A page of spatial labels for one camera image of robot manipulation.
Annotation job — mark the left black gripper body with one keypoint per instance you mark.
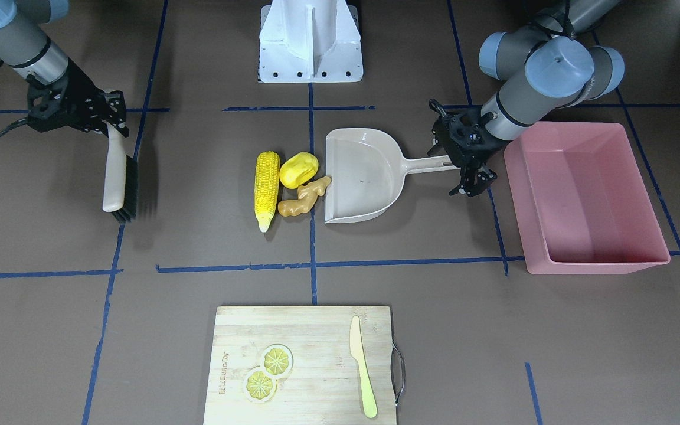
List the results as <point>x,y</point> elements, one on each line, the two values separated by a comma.
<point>477,157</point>

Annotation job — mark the yellow toy corn cob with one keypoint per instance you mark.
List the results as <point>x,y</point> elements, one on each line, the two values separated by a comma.
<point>266,188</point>

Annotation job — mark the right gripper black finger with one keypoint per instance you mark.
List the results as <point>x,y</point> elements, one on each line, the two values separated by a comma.
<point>116,115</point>

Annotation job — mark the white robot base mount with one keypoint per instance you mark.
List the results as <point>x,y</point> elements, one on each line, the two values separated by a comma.
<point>310,42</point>

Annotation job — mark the pink plastic bin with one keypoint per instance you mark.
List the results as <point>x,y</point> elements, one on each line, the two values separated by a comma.
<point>580,201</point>

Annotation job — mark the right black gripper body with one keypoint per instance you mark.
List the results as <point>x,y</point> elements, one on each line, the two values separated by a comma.
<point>78,88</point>

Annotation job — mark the tan toy ginger root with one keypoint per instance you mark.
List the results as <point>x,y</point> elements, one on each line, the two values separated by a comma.
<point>307,196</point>

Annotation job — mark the beige hand brush black bristles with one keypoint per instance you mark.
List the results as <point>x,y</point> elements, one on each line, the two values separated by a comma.
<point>121,180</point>

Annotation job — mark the lemon slice upper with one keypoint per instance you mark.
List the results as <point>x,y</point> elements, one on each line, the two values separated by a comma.
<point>277,361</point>

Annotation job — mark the yellow-green plastic knife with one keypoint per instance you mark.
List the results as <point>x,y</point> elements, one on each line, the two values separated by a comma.
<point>368,400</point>

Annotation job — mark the beige plastic dustpan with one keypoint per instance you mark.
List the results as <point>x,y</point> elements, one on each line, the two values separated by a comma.
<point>368,171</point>

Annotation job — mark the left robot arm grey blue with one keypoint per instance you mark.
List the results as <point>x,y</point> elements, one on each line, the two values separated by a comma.
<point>543,67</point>

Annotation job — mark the bamboo cutting board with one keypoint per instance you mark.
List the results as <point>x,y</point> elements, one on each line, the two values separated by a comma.
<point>323,386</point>

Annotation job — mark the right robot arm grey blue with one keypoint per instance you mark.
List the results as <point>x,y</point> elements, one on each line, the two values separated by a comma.
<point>26,48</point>

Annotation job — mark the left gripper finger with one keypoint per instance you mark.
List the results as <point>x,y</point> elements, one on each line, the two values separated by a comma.
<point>474,182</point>

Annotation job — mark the yellow toy potato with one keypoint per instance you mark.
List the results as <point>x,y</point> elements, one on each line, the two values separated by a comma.
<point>298,170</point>

